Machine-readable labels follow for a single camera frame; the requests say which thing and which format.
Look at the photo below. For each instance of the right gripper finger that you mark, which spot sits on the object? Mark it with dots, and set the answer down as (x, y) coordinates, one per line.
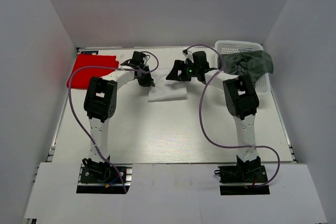
(184, 76)
(174, 73)

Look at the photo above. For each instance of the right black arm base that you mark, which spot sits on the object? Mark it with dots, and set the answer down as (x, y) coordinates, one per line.
(232, 182)

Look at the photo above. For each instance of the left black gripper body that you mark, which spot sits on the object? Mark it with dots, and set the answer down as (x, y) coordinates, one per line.
(145, 68)

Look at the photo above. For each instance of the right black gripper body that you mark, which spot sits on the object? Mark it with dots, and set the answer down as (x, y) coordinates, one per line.
(195, 68)

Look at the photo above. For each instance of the folded red t shirt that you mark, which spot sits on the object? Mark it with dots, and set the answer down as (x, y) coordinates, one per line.
(82, 78)

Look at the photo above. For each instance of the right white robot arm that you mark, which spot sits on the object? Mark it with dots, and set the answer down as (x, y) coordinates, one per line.
(240, 98)

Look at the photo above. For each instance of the grey t shirt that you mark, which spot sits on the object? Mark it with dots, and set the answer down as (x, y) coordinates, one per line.
(254, 64)

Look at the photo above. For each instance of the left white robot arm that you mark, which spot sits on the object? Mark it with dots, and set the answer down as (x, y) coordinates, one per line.
(101, 100)

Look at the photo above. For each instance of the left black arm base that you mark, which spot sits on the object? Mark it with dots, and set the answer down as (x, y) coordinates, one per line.
(101, 178)

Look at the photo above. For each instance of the white t shirt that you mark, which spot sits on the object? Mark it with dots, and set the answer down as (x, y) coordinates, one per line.
(166, 90)

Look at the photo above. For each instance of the blue label sticker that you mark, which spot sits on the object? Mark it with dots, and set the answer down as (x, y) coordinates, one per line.
(90, 52)

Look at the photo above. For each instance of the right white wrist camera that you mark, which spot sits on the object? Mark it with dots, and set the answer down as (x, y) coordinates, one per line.
(187, 53)

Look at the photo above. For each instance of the white plastic basket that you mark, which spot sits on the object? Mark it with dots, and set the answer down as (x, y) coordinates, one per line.
(262, 85)

